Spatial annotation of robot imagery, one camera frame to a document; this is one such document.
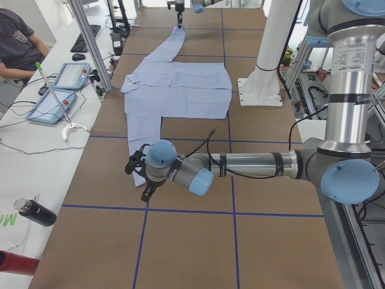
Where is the aluminium frame post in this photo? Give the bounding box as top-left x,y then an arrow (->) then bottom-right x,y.
68,0 -> 112,92

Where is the white grabber stick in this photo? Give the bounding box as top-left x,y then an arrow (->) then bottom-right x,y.
35,62 -> 90,142

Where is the seated person in grey shirt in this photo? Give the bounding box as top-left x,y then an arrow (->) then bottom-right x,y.
1,8 -> 49,84

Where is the upper teach pendant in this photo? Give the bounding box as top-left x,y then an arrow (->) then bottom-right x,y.
52,63 -> 91,91

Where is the red bottle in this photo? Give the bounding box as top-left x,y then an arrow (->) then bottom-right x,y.
1,250 -> 40,276

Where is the light blue striped shirt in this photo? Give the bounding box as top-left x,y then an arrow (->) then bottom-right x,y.
120,25 -> 233,188

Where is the black computer mouse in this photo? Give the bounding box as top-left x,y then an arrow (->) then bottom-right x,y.
72,53 -> 86,61

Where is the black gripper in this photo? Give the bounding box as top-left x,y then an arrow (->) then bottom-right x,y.
141,169 -> 166,202
175,2 -> 184,28

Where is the black keyboard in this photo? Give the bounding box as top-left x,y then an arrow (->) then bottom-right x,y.
70,24 -> 102,54

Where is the lower teach pendant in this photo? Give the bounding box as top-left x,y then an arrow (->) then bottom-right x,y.
25,89 -> 76,124

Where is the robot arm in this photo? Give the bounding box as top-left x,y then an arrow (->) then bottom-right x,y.
167,0 -> 221,28
141,1 -> 384,204

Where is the teach pendant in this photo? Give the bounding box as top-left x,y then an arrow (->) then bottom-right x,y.
52,63 -> 91,91
25,89 -> 76,124

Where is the black water bottle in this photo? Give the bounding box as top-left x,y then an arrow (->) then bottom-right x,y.
13,198 -> 57,227

